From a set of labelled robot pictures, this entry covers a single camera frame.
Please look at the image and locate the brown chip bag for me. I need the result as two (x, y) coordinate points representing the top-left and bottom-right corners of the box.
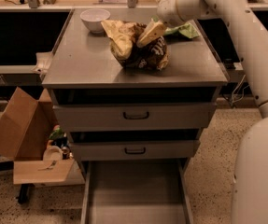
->
(102, 20), (168, 70)

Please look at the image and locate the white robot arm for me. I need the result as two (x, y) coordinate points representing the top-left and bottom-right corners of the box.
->
(156, 0), (268, 224)

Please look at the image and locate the green chip bag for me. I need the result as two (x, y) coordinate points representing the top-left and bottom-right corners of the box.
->
(151, 17), (199, 39)

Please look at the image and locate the top grey drawer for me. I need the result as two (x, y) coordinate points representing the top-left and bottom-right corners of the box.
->
(49, 87), (218, 132)

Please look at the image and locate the grey drawer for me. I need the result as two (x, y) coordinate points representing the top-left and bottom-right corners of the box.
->
(49, 87), (218, 132)
(80, 160), (194, 224)
(68, 129), (203, 161)

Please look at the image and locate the grey drawer cabinet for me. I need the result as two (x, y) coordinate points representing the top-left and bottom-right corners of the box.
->
(41, 7), (229, 173)

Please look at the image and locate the middle grey drawer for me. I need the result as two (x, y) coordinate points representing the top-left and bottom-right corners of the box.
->
(68, 129), (203, 161)

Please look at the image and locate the bottom grey drawer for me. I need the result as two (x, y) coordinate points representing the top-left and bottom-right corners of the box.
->
(80, 160), (194, 224)

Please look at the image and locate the white bowl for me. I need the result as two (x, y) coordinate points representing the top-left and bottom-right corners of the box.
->
(80, 8), (110, 34)

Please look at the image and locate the white plate in box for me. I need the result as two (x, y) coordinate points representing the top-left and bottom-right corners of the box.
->
(43, 146), (63, 161)

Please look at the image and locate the brown cardboard box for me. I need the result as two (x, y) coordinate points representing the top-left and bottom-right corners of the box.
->
(0, 88), (84, 187)

